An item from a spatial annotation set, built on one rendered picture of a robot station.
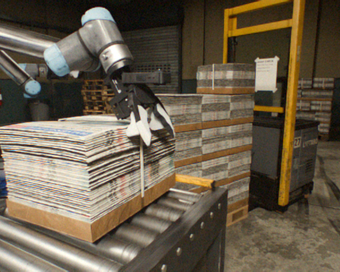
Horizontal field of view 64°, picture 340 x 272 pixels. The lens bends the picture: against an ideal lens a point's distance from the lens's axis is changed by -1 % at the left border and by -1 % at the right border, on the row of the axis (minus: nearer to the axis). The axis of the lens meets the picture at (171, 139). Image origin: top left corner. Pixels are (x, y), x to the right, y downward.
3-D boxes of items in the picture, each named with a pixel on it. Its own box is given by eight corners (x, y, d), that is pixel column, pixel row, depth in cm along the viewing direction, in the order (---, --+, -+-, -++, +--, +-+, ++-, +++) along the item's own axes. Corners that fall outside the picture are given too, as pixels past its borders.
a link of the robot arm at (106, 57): (132, 45, 68) (111, 41, 61) (140, 61, 68) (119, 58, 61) (113, 62, 72) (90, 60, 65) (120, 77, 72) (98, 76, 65)
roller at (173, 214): (68, 197, 96) (72, 183, 97) (189, 231, 74) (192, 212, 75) (57, 195, 92) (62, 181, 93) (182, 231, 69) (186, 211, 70)
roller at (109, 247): (16, 219, 79) (20, 202, 80) (150, 271, 57) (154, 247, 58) (-1, 220, 75) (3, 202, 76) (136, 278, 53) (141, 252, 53)
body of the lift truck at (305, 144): (228, 188, 304) (231, 117, 288) (256, 178, 337) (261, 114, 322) (287, 210, 251) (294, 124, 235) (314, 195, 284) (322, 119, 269)
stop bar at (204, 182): (114, 166, 112) (114, 162, 112) (215, 185, 91) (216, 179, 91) (109, 169, 109) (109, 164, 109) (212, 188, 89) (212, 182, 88)
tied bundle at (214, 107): (168, 123, 216) (168, 94, 212) (195, 120, 234) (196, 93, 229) (202, 130, 187) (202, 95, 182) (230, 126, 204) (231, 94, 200)
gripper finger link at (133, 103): (145, 127, 62) (140, 97, 66) (151, 124, 61) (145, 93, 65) (130, 122, 59) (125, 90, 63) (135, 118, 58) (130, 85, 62)
